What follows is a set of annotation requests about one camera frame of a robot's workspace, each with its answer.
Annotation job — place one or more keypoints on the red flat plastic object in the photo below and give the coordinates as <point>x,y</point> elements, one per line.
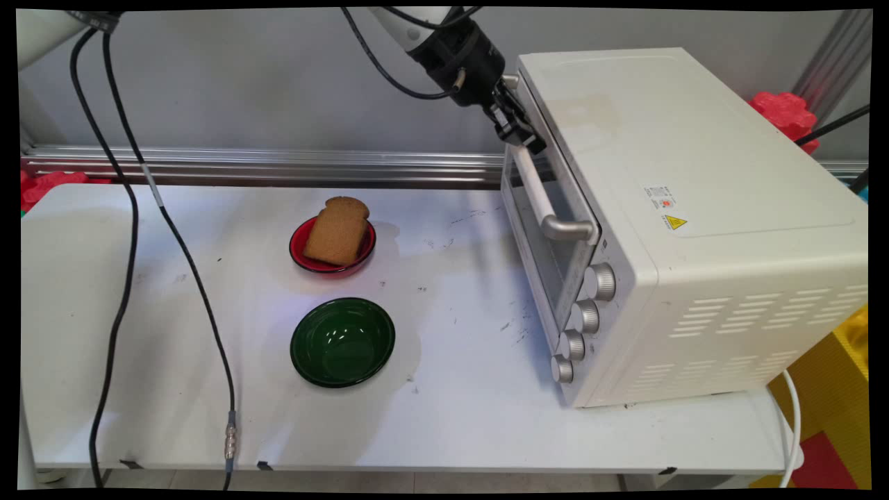
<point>48,184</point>

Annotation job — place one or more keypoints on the aluminium rail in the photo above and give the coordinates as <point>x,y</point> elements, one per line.
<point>312,167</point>

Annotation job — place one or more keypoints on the dark green bowl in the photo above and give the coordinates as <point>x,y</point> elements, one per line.
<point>342,344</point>

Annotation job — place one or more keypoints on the white label sticker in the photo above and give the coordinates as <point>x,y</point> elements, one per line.
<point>660,196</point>

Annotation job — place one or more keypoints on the silver oven knob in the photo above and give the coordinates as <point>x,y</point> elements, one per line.
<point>572,344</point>
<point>587,316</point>
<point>562,369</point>
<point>601,281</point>

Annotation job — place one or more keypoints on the white toaster oven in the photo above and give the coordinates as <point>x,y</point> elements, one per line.
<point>694,173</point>

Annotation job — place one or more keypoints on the red knobbly plastic object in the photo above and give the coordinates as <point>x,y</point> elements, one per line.
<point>785,114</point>

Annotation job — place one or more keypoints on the brown bread slice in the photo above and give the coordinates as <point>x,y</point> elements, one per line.
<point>337,232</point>

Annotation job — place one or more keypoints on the red floor mat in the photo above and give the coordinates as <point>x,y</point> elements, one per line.
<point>823,465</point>

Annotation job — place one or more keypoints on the yellow triangle warning sticker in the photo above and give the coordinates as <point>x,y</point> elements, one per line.
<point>676,222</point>

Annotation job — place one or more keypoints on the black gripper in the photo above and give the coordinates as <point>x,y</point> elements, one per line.
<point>462,66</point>

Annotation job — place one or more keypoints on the aluminium frame post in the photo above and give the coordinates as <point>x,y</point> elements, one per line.
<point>833,62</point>

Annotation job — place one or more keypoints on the red bowl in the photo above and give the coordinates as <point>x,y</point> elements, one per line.
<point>298,250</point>

